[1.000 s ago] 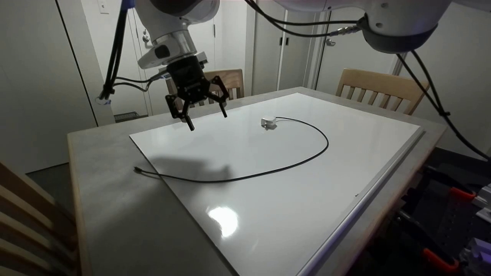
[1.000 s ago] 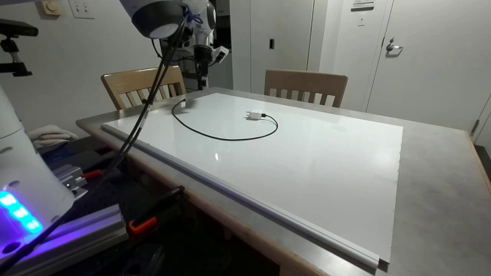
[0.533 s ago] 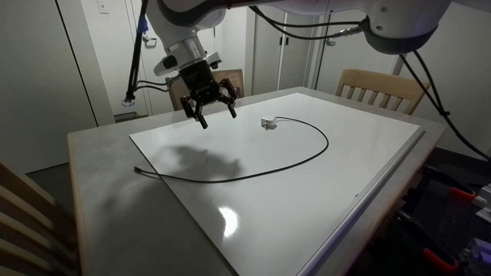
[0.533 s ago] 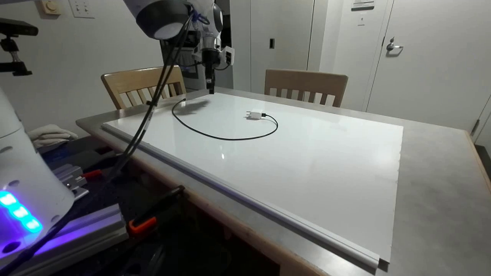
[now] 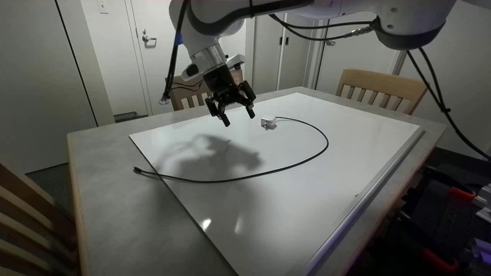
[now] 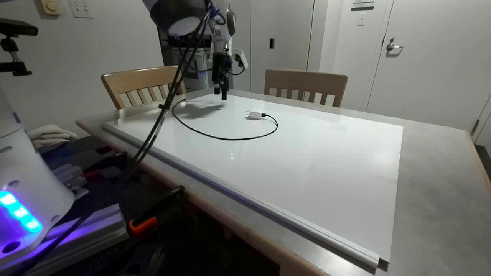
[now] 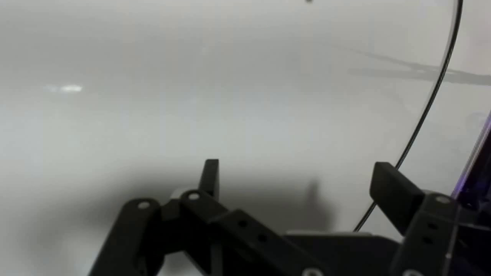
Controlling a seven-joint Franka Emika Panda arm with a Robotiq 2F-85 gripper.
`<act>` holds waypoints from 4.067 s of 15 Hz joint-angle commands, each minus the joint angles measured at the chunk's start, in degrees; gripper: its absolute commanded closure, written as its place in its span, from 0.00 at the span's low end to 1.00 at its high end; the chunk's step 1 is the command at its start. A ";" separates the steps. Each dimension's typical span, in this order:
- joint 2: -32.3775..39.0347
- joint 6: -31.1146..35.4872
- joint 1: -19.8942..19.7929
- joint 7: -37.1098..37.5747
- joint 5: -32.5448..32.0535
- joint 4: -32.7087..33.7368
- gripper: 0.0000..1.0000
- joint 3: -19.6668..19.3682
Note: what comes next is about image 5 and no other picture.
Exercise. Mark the white double cabinet door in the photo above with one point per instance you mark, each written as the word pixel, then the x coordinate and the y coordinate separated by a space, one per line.
pixel 281 59

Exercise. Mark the wooden chair back left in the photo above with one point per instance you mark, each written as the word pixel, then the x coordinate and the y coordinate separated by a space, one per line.
pixel 184 94

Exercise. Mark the orange handled clamp lower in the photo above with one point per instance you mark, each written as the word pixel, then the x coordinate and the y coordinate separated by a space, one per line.
pixel 427 247

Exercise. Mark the wooden chair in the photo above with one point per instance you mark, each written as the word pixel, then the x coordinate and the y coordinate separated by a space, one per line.
pixel 392 89
pixel 37 235
pixel 184 94

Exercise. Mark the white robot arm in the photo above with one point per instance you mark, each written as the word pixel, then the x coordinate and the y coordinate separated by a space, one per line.
pixel 200 23

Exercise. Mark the wooden chair near left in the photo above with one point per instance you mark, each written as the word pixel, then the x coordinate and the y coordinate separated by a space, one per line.
pixel 37 235

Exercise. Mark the orange handled clamp upper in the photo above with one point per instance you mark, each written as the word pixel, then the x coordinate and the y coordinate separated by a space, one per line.
pixel 456 192

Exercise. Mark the white whiteboard on table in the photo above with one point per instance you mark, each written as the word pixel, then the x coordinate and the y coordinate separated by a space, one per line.
pixel 272 201

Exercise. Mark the white light switch plate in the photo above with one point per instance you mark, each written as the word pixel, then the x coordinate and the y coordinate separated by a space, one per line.
pixel 105 6

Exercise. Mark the wooden chair back right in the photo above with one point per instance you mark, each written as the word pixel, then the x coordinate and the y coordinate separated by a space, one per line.
pixel 392 89

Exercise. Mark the white door with handle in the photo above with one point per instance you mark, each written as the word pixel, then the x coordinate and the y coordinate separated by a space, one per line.
pixel 154 36

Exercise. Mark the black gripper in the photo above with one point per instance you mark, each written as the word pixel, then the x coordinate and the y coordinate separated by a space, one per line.
pixel 224 91

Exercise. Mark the white wall charger plug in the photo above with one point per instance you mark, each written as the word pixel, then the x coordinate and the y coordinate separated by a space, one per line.
pixel 269 123

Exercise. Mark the orange handled clamp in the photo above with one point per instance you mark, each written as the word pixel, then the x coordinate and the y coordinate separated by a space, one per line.
pixel 456 192
pixel 427 247

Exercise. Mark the white door right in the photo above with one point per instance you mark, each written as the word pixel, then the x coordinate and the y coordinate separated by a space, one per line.
pixel 350 45

